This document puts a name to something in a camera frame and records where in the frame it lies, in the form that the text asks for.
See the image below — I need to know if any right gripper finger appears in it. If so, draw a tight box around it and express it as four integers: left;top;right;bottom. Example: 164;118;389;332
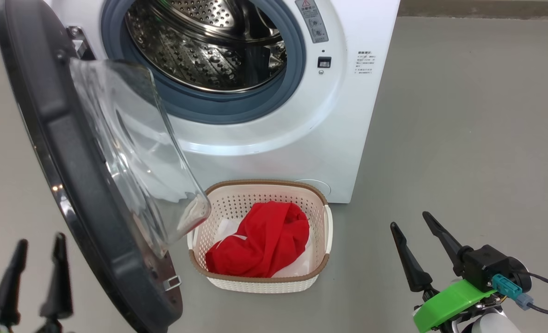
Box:
390;222;434;293
423;211;464;273

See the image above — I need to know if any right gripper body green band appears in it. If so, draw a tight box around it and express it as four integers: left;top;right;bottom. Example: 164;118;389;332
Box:
413;279;504;333

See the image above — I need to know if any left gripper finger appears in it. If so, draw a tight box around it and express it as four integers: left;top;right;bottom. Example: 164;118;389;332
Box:
0;239;28;327
39;233;74;321

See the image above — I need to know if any white garment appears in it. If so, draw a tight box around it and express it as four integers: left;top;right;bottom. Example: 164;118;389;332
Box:
214;218;312;278

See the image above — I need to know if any black round glass washer door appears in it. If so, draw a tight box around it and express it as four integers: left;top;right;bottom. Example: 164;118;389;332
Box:
0;0;212;333

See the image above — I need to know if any plain red garment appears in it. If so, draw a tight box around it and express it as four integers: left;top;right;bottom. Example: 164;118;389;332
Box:
205;201;311;278

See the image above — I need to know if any cream perforated laundry basket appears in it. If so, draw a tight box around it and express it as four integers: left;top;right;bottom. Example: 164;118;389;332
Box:
187;179;334;294

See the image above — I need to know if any white front-load washing machine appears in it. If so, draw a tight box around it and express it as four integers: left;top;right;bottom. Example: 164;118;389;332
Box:
43;0;401;204

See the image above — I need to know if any grey rubber door gasket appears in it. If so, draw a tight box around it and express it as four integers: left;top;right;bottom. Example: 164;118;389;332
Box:
100;0;307;125

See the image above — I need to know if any metal door hinge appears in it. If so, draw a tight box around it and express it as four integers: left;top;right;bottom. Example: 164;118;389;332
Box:
67;26;95;61

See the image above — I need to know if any round drain filter cover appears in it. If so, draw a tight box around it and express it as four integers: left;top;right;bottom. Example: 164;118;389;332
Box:
297;179;331;197

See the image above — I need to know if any printed text sticker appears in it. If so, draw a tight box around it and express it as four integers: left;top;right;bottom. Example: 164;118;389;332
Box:
355;51;374;75

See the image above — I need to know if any grey warning sticker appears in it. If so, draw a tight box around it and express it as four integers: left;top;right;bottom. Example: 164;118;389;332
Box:
295;0;329;43

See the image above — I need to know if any steel perforated washer drum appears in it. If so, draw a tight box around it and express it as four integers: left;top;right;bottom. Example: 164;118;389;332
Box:
125;0;287;93

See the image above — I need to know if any right cable with teal connector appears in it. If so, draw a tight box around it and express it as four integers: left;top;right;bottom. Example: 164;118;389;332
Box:
492;272;548;317

